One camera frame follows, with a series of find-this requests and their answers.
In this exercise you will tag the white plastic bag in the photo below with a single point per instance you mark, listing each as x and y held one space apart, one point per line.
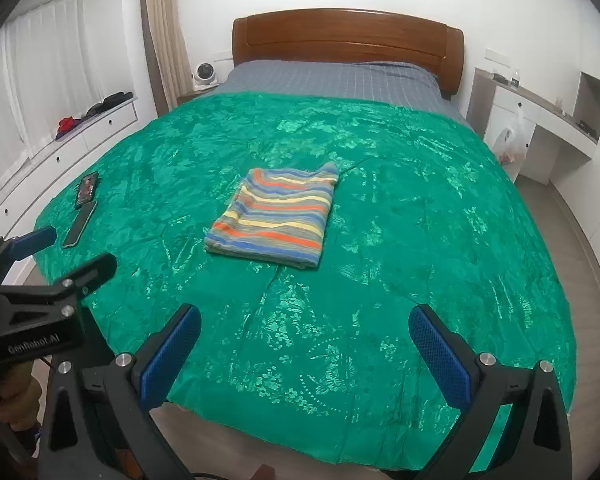
510 140

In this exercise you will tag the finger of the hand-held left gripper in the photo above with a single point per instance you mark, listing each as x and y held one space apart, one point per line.
30 242
95 266

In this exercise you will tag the white drawer cabinet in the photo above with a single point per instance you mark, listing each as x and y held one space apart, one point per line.
105 120

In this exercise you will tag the phone with patterned case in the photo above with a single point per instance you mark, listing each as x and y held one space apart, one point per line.
86 190

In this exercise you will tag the red cloth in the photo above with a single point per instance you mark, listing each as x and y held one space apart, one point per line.
67 124

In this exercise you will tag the striped knit sweater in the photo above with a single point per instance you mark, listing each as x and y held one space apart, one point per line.
275 215

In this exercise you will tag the beige curtain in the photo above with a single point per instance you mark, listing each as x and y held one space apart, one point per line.
167 35

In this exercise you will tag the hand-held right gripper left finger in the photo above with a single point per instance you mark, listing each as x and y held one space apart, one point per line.
170 355

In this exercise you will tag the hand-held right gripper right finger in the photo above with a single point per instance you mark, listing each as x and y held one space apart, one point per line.
437 355

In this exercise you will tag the white round fan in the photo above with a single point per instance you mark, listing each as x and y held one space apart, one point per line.
203 74

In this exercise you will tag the dark small item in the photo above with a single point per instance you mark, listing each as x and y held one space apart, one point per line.
501 78

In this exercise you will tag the white sheer curtain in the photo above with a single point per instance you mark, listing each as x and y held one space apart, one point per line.
55 60

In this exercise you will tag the black clothes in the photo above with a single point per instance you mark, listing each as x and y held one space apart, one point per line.
112 100

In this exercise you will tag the wooden nightstand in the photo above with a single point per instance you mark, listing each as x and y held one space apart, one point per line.
196 95

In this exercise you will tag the green floral blanket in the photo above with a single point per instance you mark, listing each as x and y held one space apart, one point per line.
380 260

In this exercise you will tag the small clear bottle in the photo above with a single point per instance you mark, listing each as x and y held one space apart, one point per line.
516 79

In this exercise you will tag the white desk unit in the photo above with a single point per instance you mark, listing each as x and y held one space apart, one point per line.
545 125

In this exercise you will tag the wooden headboard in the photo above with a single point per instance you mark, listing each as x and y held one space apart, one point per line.
345 35

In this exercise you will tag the slim grey phone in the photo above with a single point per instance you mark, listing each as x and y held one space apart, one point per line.
80 225

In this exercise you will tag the grey bed sheet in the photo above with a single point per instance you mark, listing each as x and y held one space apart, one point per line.
330 80

